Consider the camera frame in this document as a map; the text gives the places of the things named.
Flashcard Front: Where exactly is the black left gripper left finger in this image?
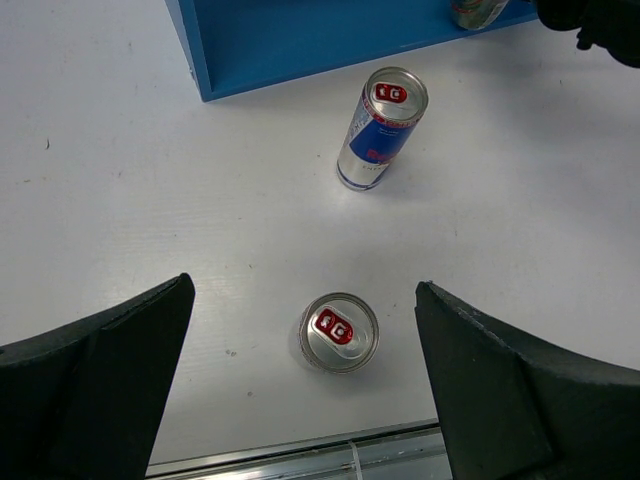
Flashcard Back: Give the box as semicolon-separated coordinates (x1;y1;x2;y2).
1;273;195;479

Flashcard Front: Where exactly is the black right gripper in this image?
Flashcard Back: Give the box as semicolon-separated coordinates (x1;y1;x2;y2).
533;0;639;68

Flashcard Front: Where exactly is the blue and yellow shelf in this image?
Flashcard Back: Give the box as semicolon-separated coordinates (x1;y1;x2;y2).
164;0;544;103

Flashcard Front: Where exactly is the red bull can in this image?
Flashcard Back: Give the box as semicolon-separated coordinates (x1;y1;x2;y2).
336;67;429;191
296;292;380;374

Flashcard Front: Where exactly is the aluminium rail frame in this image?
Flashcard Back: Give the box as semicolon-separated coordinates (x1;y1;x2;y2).
146;421;453;479

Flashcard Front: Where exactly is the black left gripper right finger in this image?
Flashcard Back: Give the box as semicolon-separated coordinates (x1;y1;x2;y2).
415;282;639;479

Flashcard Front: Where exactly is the Red Bull can front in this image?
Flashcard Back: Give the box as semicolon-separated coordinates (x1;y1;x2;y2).
296;292;380;374

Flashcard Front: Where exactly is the clear glass bottle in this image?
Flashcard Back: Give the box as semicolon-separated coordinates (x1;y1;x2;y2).
450;0;510;30

